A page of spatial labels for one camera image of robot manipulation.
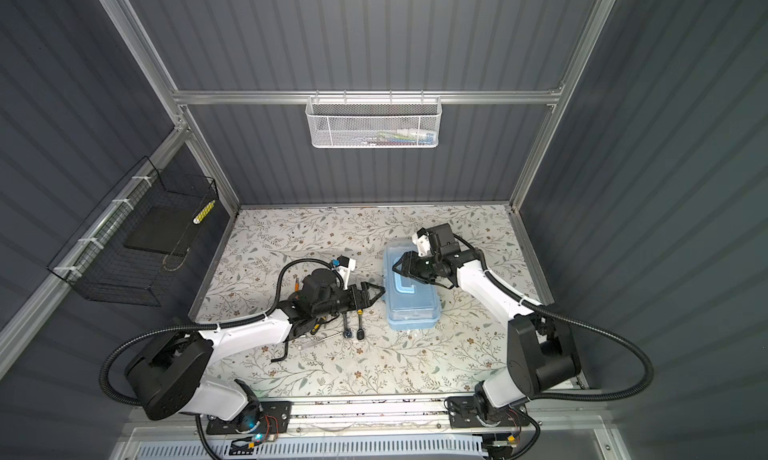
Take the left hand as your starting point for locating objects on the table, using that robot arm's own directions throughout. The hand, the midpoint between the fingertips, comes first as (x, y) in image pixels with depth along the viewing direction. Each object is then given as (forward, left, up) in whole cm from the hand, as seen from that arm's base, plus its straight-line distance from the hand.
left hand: (378, 291), depth 82 cm
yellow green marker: (+19, +47, +15) cm, 53 cm away
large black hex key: (-11, +27, -14) cm, 32 cm away
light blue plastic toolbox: (-2, -9, -5) cm, 11 cm away
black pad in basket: (+12, +53, +16) cm, 56 cm away
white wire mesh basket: (+75, -1, +9) cm, 76 cm away
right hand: (+6, -7, +1) cm, 9 cm away
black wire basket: (+7, +59, +15) cm, 62 cm away
